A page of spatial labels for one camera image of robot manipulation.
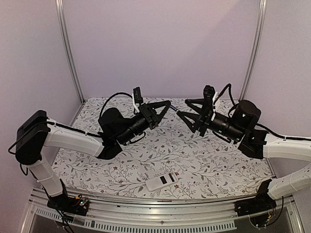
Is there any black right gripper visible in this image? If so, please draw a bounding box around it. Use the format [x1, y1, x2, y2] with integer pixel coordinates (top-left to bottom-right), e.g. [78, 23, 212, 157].
[177, 99, 244, 142]

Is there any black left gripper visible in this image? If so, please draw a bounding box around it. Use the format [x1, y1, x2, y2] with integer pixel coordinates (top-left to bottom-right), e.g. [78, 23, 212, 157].
[117, 100, 170, 145]

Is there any white remote control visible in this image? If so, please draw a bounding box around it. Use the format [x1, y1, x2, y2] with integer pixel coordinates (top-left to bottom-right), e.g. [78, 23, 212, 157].
[145, 172, 178, 192]

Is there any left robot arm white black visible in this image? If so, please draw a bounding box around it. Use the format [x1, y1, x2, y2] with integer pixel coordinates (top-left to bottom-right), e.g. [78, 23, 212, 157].
[8, 100, 171, 211]

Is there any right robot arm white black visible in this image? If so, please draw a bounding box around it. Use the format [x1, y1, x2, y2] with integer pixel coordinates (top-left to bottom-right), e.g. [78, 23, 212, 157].
[177, 99, 311, 162]

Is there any floral patterned table mat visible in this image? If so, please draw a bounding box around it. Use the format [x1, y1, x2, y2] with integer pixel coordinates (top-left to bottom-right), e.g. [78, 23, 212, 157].
[52, 110, 272, 199]

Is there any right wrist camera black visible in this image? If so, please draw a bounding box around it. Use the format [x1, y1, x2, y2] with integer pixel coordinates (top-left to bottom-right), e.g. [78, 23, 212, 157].
[202, 85, 220, 118]

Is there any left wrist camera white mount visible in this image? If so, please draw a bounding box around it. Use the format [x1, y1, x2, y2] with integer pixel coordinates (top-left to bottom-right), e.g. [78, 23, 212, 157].
[132, 87, 143, 113]

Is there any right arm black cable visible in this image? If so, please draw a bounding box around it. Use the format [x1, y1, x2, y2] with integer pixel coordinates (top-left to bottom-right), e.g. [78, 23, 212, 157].
[215, 83, 311, 141]

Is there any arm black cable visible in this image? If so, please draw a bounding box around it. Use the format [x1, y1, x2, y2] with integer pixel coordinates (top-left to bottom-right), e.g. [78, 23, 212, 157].
[98, 92, 134, 122]
[215, 83, 311, 141]

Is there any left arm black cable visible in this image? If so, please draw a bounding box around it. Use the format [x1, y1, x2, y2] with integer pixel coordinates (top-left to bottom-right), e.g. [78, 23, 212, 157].
[98, 92, 134, 122]

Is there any aluminium front rail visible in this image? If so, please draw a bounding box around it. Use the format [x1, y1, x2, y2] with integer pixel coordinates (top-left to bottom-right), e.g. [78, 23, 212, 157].
[20, 186, 304, 233]

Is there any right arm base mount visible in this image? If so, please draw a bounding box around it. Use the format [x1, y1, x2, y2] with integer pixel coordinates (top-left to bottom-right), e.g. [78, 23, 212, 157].
[234, 179, 276, 228]

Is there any right aluminium frame post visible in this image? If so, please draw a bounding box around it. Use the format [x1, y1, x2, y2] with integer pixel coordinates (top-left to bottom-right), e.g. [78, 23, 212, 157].
[239, 0, 267, 100]

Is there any aluminium frame post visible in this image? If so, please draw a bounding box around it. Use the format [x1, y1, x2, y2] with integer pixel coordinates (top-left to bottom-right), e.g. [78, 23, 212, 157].
[239, 0, 267, 100]
[55, 0, 85, 104]

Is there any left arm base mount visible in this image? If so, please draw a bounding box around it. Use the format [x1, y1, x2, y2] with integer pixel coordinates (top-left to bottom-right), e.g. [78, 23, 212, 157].
[47, 194, 89, 216]

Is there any left aluminium frame post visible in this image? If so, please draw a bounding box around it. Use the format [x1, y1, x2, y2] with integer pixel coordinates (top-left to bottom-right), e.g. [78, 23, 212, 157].
[55, 0, 85, 104]

